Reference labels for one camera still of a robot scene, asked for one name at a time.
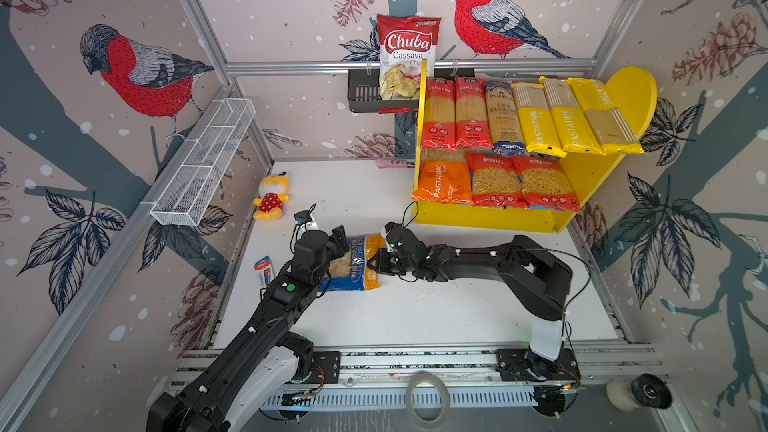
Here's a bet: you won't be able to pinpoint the blue macaroni bag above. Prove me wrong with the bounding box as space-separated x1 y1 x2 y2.
320 234 385 291

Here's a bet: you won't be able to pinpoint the orange Pastatime macaroni bag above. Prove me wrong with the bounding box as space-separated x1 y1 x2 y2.
412 149 474 205

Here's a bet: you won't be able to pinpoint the red macaroni bag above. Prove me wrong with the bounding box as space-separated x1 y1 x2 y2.
466 153 529 209
511 156 582 213

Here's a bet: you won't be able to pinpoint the red spaghetti bag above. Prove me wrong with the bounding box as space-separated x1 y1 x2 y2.
421 77 456 151
455 77 493 149

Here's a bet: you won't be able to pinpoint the dark blue spaghetti bag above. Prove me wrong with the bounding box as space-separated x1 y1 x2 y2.
485 80 528 157

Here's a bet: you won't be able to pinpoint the yellow Pastatime spaghetti bag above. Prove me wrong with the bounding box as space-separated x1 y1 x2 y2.
512 83 566 158
539 76 604 155
566 78 645 155

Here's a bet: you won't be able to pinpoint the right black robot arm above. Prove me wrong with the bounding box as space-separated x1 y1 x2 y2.
367 222 573 362

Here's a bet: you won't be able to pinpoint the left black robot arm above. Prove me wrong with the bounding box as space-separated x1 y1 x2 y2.
146 226 350 431

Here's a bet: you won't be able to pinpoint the yellow shelf pink blue boards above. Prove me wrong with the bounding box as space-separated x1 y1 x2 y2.
413 67 658 233

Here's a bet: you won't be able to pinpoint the yellow plush toy red dress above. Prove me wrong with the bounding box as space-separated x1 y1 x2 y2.
253 172 290 221

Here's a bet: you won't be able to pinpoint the clear tape roll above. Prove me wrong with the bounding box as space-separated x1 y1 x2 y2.
404 371 451 430

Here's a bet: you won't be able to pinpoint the red Chuba cassava chips bag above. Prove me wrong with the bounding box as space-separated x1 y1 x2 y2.
377 14 441 100

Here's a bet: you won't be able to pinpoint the black white roller wheel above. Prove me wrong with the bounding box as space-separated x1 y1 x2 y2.
605 373 673 412

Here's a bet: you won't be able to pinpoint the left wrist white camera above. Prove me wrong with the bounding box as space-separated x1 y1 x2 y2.
294 210 319 235

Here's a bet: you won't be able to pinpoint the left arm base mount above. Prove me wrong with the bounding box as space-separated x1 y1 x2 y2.
278 333 341 385

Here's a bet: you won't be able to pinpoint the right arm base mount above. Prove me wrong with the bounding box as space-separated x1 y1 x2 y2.
494 347 581 383

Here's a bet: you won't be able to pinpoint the black wire wall basket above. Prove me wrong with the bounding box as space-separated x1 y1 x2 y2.
347 67 476 115

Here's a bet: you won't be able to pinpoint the white mesh wall shelf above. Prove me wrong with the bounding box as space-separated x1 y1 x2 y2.
150 98 255 227

